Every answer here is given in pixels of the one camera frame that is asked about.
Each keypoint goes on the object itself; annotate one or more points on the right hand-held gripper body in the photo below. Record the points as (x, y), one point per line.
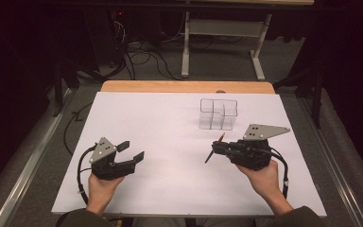
(252, 154)

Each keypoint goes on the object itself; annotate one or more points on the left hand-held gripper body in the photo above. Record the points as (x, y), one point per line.
(110, 170)

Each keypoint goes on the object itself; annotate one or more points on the black pencil with orange end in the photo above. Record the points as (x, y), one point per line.
(222, 137)

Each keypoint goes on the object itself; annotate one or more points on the clear acrylic divided holder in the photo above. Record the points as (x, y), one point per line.
(219, 115)

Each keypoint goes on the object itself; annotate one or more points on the person's left hand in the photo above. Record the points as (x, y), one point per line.
(100, 192)

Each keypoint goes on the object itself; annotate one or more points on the person's right hand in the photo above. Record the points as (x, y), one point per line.
(263, 181)

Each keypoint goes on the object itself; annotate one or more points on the white board table cover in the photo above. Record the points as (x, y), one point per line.
(157, 126)

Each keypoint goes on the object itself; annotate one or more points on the wooden table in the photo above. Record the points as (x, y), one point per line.
(170, 86)

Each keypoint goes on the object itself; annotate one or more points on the black metal stand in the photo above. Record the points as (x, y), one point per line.
(58, 91)
(317, 101)

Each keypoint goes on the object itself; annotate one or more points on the dark computer case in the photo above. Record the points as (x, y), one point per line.
(104, 41)

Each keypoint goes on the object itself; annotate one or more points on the aluminium floor rail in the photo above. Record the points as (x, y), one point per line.
(28, 164)
(334, 164)

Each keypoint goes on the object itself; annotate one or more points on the white metal desk frame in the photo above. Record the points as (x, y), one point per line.
(227, 27)

